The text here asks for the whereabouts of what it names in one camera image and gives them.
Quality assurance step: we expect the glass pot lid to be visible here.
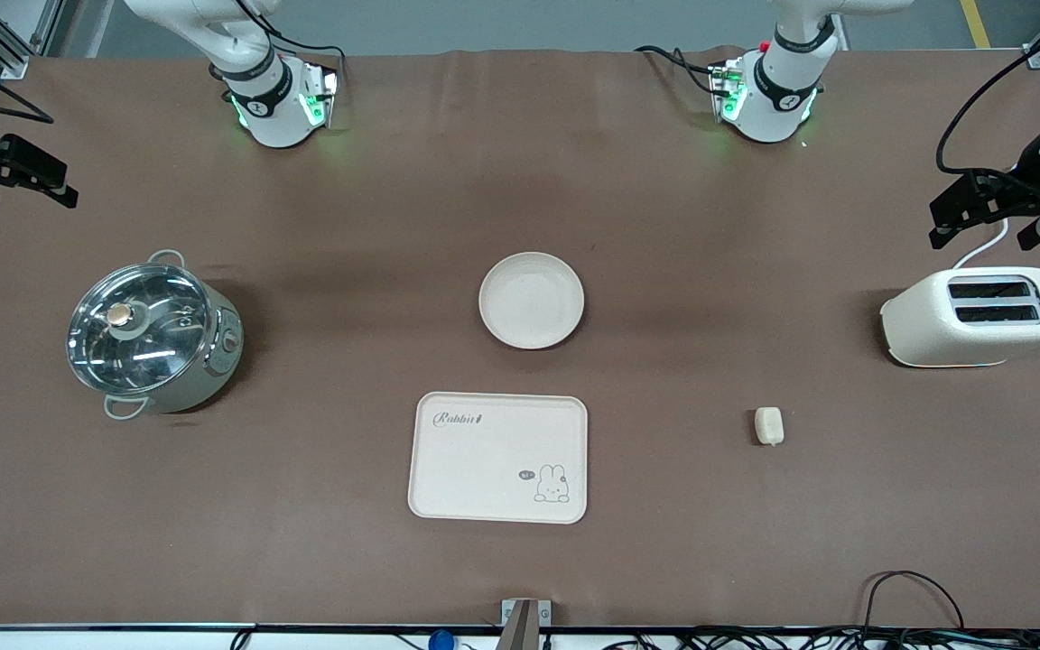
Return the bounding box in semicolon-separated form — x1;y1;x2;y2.
67;263;212;395

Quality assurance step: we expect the cream two-slot toaster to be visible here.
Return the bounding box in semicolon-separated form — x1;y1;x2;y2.
879;265;1040;368

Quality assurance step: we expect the black base cable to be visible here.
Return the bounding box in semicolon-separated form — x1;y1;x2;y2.
240;0;347;87
636;43;721;96

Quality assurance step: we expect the black looped cable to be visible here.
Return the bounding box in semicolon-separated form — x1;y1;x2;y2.
859;571;966;633

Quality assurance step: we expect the pale green electric pot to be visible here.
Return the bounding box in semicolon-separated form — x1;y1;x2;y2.
66;249;246;422

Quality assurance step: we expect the round beige plate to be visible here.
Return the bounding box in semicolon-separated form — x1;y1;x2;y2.
478;251;586;350

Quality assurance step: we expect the metal table bracket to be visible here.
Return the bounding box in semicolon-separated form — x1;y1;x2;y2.
500;598;552;650

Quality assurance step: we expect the beige rabbit print tray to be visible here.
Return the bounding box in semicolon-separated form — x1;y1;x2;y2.
407;391;590;525

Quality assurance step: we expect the black left base cable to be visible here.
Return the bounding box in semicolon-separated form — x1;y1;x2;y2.
636;43;721;96

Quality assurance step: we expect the black right base cable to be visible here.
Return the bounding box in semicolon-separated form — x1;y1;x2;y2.
240;0;347;87

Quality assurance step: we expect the white toaster cable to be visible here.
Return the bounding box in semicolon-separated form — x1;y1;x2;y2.
952;217;1010;270

